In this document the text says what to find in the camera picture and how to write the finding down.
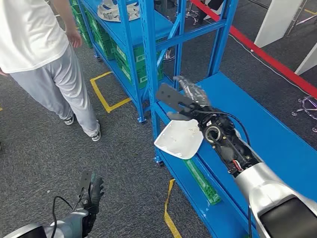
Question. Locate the person's hand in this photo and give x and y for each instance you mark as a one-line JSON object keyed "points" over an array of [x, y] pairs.
{"points": [[74, 37]]}

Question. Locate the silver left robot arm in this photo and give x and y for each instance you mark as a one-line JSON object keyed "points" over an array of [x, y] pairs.
{"points": [[69, 226]]}

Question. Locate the person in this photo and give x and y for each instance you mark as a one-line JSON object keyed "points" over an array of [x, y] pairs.
{"points": [[210, 10], [29, 33]]}

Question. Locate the black right wrist camera bracket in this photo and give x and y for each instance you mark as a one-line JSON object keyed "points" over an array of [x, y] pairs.
{"points": [[170, 97]]}

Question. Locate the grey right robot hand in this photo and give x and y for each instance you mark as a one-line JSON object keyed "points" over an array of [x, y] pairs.
{"points": [[198, 93]]}

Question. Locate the red floor barrier strip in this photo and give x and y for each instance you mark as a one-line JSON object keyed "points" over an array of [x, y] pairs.
{"points": [[272, 60]]}

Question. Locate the white plastic shell part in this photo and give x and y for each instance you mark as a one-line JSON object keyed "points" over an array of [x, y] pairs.
{"points": [[178, 139]]}

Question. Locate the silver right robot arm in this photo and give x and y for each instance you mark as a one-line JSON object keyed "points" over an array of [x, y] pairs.
{"points": [[267, 187]]}

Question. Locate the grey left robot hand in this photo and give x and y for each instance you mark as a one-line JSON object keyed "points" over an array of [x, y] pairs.
{"points": [[95, 193]]}

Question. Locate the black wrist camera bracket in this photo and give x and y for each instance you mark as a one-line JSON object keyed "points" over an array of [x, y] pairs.
{"points": [[170, 97], [84, 180]]}

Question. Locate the black left wrist camera bracket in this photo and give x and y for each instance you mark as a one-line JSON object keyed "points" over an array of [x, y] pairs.
{"points": [[84, 180]]}

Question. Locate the pale wheel cover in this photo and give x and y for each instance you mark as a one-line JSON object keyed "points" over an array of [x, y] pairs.
{"points": [[109, 13]]}

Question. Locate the green plastic crate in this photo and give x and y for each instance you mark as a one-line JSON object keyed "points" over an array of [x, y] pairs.
{"points": [[103, 42], [83, 28], [201, 182], [120, 54], [124, 70]]}

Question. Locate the chrome chair base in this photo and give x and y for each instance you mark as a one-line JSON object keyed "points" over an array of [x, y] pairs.
{"points": [[168, 56], [193, 14], [305, 104]]}

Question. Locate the white panel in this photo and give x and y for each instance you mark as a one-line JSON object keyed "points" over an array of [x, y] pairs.
{"points": [[308, 60], [275, 23]]}

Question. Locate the blue metal shelf rack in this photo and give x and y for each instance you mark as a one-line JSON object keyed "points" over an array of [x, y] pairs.
{"points": [[164, 28], [247, 124]]}

